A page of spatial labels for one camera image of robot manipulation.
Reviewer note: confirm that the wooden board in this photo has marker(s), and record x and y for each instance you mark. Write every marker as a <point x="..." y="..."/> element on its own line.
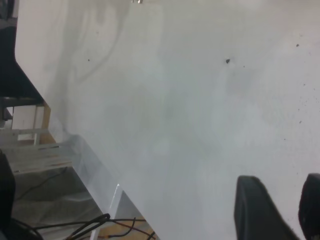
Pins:
<point x="47" y="120"/>

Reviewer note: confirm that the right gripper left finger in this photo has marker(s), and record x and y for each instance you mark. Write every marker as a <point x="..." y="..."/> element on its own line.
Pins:
<point x="255" y="215"/>

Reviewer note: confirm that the dark black panel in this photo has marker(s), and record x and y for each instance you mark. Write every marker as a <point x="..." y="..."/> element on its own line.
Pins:
<point x="15" y="77"/>

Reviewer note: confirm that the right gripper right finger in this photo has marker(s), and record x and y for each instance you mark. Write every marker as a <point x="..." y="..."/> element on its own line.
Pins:
<point x="312" y="207"/>

